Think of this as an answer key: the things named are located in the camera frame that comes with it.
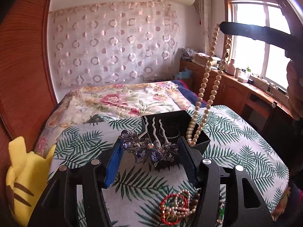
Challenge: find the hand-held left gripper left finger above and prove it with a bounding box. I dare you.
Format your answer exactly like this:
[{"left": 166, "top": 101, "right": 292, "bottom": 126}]
[{"left": 35, "top": 139, "right": 125, "bottom": 227}]

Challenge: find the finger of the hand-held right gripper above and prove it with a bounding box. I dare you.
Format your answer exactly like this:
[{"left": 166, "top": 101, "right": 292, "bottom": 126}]
[{"left": 220, "top": 21, "right": 291, "bottom": 53}]

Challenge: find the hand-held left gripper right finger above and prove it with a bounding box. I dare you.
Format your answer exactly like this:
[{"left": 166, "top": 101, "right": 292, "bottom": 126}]
[{"left": 177, "top": 137, "right": 273, "bottom": 227}]

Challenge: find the purple butterfly hairpin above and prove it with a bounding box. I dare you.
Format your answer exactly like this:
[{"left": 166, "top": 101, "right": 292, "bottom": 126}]
[{"left": 118, "top": 117, "right": 181, "bottom": 170}]

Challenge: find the small pearl bracelet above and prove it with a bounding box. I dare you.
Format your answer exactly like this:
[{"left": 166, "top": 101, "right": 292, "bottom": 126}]
[{"left": 163, "top": 189, "right": 197, "bottom": 218}]

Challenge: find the silver bangle bracelet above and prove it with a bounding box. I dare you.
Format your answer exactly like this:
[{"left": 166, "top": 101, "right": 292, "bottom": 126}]
[{"left": 161, "top": 125, "right": 183, "bottom": 139}]

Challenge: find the brown wooden bead bracelet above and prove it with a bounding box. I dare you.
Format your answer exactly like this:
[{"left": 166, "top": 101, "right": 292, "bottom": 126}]
[{"left": 189, "top": 191, "right": 202, "bottom": 214}]

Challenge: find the black jewelry box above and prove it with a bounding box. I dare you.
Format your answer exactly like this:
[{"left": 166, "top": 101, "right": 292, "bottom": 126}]
[{"left": 141, "top": 110, "right": 211, "bottom": 173}]

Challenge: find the red bead bracelet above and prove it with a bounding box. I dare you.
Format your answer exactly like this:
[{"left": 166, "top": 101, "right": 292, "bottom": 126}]
[{"left": 159, "top": 193, "right": 190, "bottom": 224}]

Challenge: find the long pearl necklace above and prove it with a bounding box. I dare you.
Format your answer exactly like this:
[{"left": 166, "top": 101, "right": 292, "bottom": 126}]
[{"left": 186, "top": 24, "right": 234, "bottom": 147}]

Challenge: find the person's right hand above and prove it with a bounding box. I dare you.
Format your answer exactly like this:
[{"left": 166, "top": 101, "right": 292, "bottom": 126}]
[{"left": 286, "top": 60, "right": 303, "bottom": 120}]

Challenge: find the window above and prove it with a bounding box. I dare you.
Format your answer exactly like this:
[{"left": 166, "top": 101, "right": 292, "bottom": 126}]
[{"left": 223, "top": 0, "right": 303, "bottom": 88}]

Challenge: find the rolled beige curtain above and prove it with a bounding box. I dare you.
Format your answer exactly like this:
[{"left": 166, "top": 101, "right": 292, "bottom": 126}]
[{"left": 196, "top": 0, "right": 212, "bottom": 55}]

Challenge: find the leaf printed cloth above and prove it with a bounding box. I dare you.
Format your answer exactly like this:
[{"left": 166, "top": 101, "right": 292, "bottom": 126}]
[{"left": 47, "top": 105, "right": 291, "bottom": 227}]

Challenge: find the cardboard box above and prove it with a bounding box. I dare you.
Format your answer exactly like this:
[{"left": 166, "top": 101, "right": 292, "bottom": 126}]
[{"left": 193, "top": 52, "right": 214, "bottom": 67}]

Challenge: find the wooden cabinet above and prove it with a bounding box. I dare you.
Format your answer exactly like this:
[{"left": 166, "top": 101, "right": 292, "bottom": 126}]
[{"left": 179, "top": 59, "right": 292, "bottom": 133}]

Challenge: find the floral blanket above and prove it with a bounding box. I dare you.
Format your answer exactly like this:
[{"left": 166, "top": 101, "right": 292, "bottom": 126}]
[{"left": 34, "top": 80, "right": 198, "bottom": 157}]

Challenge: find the pile of printed cloth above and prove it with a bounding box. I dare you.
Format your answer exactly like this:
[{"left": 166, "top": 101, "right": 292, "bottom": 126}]
[{"left": 181, "top": 47, "right": 197, "bottom": 61}]

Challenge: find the dark blue blanket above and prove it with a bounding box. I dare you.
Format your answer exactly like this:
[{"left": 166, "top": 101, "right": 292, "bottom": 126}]
[{"left": 172, "top": 80, "right": 197, "bottom": 105}]

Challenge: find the blue bag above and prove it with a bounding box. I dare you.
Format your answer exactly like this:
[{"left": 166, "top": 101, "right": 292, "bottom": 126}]
[{"left": 175, "top": 67, "right": 194, "bottom": 80}]

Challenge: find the yellow plush toy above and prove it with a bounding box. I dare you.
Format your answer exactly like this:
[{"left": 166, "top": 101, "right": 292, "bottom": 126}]
[{"left": 6, "top": 136, "right": 57, "bottom": 227}]

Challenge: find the circle patterned sheer curtain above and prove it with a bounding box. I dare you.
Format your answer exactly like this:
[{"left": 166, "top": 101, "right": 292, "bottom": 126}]
[{"left": 49, "top": 1, "right": 180, "bottom": 87}]

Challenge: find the wooden wardrobe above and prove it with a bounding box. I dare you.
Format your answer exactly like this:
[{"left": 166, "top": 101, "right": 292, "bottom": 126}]
[{"left": 0, "top": 0, "right": 59, "bottom": 178}]

